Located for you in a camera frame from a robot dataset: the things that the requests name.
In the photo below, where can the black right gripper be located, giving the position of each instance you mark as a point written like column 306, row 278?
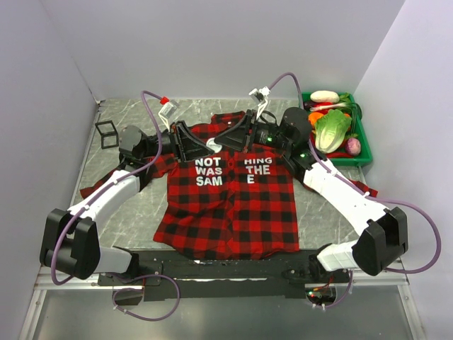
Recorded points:
column 238, row 137

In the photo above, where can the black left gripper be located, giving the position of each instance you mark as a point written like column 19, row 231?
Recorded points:
column 187, row 146

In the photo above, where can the round pink brooch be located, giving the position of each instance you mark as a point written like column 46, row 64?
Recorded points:
column 213, row 145

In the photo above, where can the red black plaid shirt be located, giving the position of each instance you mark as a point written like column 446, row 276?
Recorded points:
column 231, row 205

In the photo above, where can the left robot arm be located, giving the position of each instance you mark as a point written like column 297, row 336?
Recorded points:
column 71, row 243

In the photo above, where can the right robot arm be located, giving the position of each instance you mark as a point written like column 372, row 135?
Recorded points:
column 383, row 232

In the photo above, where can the black brooch display box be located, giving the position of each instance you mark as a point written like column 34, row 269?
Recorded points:
column 108, row 133

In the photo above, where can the dark purple eggplant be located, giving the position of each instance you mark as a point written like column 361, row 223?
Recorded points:
column 309, row 104

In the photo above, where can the orange fruit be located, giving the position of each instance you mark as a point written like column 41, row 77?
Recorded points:
column 313, row 117

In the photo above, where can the white potato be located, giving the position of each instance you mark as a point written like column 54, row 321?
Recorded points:
column 324, row 97

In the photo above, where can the green white cabbage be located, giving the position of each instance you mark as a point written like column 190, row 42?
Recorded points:
column 331, row 130

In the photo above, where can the red chili pepper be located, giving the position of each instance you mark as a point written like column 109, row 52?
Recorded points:
column 335, row 155

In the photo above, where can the purple onion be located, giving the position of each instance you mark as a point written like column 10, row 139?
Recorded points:
column 353, row 147

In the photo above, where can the white green onion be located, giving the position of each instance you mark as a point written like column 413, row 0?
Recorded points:
column 324, row 106

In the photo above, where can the green plastic tray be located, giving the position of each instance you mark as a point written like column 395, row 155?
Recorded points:
column 356, row 130

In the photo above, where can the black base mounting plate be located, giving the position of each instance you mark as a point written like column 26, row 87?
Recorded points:
column 170, row 274

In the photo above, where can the small circuit board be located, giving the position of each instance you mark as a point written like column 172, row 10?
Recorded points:
column 322, row 296

